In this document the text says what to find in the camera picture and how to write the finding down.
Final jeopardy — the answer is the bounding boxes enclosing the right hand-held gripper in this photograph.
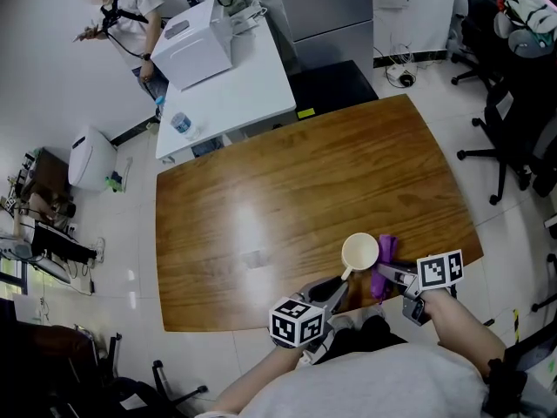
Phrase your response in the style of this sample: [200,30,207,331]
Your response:
[376,249,465,324]

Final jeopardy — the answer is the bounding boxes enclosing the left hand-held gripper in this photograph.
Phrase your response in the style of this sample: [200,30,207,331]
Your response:
[267,275,350,365]

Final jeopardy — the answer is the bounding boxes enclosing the purple cloth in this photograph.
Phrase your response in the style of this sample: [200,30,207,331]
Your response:
[370,233,399,299]

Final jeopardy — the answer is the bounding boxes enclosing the cream ceramic mug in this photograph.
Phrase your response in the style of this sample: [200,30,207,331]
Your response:
[340,232,380,281]

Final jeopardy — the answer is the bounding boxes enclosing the person's right forearm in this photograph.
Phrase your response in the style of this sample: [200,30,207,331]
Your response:
[424,287,508,378]

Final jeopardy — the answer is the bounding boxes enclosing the person's left forearm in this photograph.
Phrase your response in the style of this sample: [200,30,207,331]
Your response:
[212,344,305,415]

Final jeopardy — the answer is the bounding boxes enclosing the person's left shoe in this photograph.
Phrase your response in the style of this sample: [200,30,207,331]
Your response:
[330,314,356,333]

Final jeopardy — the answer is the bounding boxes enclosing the person's black trousers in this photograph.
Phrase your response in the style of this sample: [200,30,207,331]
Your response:
[321,315,408,363]

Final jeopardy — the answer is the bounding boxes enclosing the person's grey shirt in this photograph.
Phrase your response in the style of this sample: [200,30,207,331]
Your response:
[191,341,491,418]

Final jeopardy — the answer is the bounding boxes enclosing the black office chair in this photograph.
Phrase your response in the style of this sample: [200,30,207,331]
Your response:
[99,359,209,418]
[530,253,557,313]
[456,50,557,206]
[450,0,510,89]

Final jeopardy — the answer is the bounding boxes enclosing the white floor power strip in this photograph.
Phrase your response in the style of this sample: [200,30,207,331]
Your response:
[385,63,418,89]

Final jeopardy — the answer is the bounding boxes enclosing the black low platform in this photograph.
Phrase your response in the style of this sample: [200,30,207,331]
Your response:
[286,58,379,119]

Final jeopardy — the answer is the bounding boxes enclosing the clear water bottle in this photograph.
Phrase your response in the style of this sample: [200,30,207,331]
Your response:
[169,111,201,143]

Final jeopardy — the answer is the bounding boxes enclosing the white table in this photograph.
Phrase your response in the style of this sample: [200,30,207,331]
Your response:
[155,15,298,161]

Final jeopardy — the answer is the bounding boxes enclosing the green floor item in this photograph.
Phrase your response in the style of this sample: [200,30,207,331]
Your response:
[103,170,125,193]

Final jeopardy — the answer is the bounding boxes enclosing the grey refrigerator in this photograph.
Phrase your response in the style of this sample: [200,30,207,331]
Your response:
[250,0,375,76]

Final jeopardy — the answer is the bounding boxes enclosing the white microwave oven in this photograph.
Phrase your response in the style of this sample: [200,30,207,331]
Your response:
[150,0,233,92]

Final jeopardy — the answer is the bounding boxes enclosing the dark wooden desk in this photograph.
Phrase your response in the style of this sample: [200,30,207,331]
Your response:
[0,298,114,418]

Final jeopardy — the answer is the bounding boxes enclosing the brown small cabinet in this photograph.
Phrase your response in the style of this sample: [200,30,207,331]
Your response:
[21,145,73,199]

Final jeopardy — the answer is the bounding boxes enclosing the white box with cables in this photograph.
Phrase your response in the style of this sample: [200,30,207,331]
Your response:
[230,4,267,34]

